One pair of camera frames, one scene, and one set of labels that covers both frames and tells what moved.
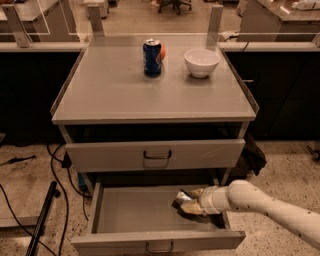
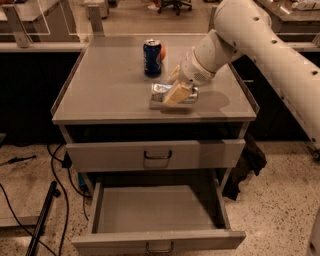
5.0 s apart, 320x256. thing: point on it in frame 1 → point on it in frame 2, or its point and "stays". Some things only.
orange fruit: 163,52 stays
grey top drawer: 204,154 stays
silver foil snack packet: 181,198 → 159,92
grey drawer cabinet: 154,110 stays
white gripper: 210,200 → 192,71
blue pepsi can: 152,58 stays
